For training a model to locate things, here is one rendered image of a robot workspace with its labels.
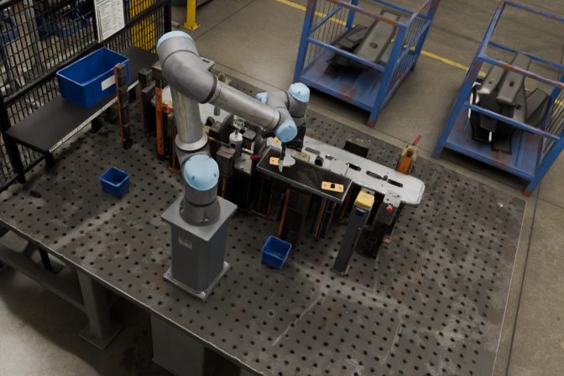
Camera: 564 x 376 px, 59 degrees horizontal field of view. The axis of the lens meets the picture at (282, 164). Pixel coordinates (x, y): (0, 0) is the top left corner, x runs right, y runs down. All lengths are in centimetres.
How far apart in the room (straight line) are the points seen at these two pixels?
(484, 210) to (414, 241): 51
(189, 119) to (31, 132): 89
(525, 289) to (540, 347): 39
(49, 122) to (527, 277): 299
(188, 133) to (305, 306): 89
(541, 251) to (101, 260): 291
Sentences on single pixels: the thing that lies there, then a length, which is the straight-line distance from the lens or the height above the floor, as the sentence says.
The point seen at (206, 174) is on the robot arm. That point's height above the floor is 132.
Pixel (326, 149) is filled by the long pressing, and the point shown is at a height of 100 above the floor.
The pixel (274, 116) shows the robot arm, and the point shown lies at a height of 154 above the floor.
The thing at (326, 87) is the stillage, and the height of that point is 19.
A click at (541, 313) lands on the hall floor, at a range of 360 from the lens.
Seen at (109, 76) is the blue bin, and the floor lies 113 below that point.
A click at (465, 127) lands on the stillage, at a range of 442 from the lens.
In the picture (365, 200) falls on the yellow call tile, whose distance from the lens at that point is 197.
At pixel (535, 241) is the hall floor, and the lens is 399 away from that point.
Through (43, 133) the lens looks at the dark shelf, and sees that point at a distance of 238.
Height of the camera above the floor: 252
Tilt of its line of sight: 42 degrees down
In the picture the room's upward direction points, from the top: 11 degrees clockwise
